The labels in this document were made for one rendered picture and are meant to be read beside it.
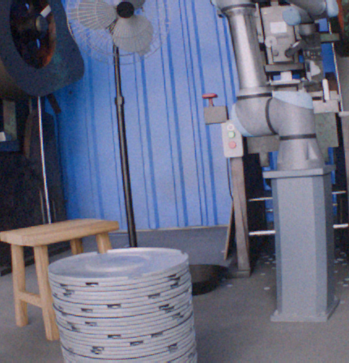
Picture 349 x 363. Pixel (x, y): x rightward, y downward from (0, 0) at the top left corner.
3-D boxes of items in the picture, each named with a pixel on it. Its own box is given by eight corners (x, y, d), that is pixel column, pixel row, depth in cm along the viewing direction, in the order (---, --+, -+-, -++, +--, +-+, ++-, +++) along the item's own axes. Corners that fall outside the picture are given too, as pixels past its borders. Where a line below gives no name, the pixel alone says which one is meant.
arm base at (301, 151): (318, 168, 133) (315, 132, 132) (270, 171, 141) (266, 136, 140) (329, 164, 146) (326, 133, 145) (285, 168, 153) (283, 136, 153)
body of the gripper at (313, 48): (323, 61, 187) (320, 34, 182) (304, 62, 189) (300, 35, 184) (321, 57, 194) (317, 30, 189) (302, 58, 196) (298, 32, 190)
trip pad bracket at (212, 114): (231, 150, 204) (225, 102, 203) (207, 151, 206) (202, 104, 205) (232, 150, 209) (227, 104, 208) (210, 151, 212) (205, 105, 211)
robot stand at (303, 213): (326, 322, 133) (322, 168, 130) (270, 321, 142) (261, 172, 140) (340, 301, 148) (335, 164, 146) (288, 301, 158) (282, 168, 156)
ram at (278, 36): (300, 60, 205) (289, -1, 204) (267, 62, 209) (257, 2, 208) (300, 66, 222) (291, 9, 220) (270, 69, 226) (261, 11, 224)
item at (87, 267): (211, 266, 91) (210, 262, 91) (56, 289, 81) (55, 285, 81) (161, 245, 118) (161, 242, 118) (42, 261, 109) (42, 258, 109)
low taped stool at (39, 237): (50, 343, 139) (31, 237, 137) (14, 326, 155) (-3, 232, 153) (132, 316, 164) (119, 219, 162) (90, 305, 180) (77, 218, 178)
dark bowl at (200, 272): (223, 299, 172) (222, 281, 172) (142, 301, 180) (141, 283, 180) (236, 278, 201) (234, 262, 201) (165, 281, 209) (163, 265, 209)
